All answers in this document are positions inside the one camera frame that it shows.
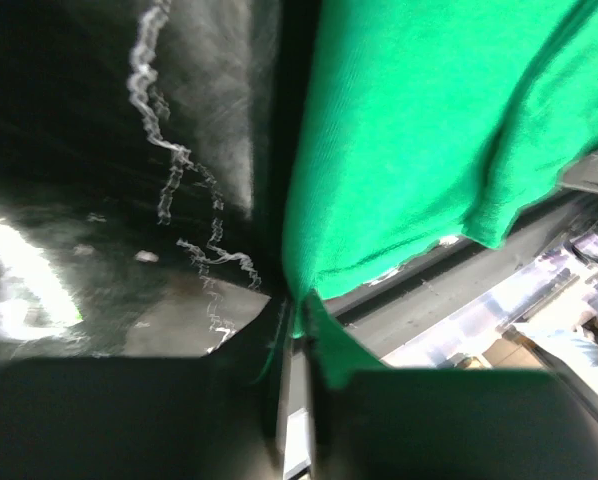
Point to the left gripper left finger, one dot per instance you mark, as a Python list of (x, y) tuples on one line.
[(212, 417)]

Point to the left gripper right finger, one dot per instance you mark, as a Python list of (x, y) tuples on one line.
[(372, 421)]

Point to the green t shirt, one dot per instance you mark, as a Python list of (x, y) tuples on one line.
[(426, 119)]

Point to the black marbled table mat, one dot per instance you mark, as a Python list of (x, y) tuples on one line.
[(141, 173)]

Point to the aluminium frame rail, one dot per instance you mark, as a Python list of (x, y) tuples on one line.
[(473, 328)]

